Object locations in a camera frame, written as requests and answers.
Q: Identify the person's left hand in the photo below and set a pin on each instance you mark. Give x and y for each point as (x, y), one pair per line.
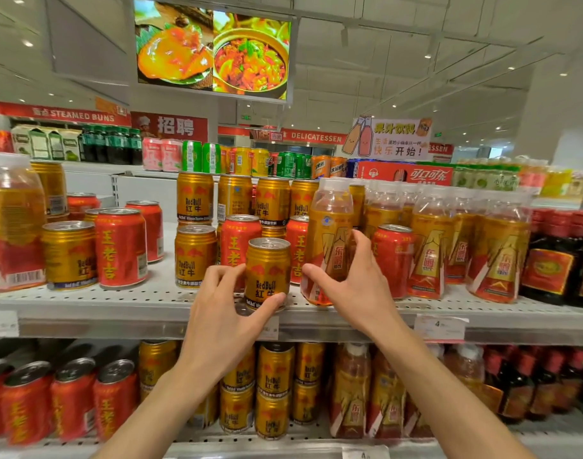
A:
(215, 334)

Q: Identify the person's right hand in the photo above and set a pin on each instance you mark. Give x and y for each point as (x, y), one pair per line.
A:
(363, 296)

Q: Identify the person's left thumb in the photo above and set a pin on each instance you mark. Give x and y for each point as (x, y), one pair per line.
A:
(267, 310)

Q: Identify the person's left middle finger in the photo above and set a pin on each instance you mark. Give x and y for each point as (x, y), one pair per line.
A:
(204, 281)

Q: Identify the person's right thumb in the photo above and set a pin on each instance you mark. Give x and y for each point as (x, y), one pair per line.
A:
(322, 281)

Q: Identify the gold energy drink can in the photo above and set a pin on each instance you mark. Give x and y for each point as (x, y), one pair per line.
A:
(69, 255)
(51, 186)
(267, 267)
(91, 215)

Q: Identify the orange vitamin drink bottle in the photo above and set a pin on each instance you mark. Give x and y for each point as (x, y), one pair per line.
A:
(14, 219)
(417, 423)
(327, 224)
(387, 399)
(465, 365)
(350, 391)

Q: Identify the person's left forearm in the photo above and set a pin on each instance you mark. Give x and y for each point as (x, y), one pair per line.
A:
(152, 415)

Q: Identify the person's right forearm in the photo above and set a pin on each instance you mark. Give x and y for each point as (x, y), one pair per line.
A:
(440, 401)

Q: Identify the stack of gold cans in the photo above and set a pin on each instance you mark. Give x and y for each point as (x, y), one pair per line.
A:
(275, 372)

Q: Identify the white perforated metal shelf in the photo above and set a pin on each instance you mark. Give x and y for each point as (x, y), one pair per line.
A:
(559, 439)
(129, 305)

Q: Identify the cluster of gold cans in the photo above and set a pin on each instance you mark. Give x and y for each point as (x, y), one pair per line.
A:
(195, 195)

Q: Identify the orange drink can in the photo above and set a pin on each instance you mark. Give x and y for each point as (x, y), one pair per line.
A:
(338, 166)
(321, 167)

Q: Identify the white back shelf unit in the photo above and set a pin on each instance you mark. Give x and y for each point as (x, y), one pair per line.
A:
(138, 186)

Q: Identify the blue drink case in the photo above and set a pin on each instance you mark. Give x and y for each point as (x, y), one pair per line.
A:
(352, 168)

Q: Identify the row of dark green cans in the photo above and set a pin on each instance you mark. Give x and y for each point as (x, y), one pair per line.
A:
(289, 165)

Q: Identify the green white drink can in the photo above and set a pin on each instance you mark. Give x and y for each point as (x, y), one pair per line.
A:
(211, 158)
(192, 156)

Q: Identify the row of yellow cans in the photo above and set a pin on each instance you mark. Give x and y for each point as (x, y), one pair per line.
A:
(243, 161)

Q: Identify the pink drink can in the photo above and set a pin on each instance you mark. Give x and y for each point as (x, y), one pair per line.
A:
(152, 154)
(171, 155)

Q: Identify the red cola case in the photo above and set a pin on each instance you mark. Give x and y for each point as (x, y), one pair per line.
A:
(406, 173)

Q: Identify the red delicatessen banner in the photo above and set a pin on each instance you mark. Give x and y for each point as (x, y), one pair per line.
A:
(315, 137)

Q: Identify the juice drinks cardboard sign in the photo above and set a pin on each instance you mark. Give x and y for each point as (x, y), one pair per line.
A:
(387, 138)

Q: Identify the red sign with chef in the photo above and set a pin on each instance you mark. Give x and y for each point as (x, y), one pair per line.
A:
(172, 126)

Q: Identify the row of dark green bottles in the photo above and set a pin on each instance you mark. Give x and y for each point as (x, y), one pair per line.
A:
(112, 145)

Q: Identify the row of orange drink bottles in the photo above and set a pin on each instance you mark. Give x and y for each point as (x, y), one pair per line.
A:
(499, 253)

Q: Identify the row of green tea bottles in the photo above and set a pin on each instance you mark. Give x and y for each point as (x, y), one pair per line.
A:
(485, 178)

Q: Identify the green white drink cartons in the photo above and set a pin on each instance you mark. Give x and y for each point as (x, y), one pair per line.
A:
(40, 144)

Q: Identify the row of dark drink bottles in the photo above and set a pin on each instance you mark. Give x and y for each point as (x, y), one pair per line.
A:
(516, 391)
(547, 270)

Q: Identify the red steamed buns banner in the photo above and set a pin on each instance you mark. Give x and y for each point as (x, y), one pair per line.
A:
(57, 113)

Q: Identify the hanging food display screen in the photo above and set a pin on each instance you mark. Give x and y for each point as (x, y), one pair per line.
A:
(210, 47)

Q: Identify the row of assorted juice bottles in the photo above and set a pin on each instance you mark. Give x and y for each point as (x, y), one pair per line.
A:
(554, 181)

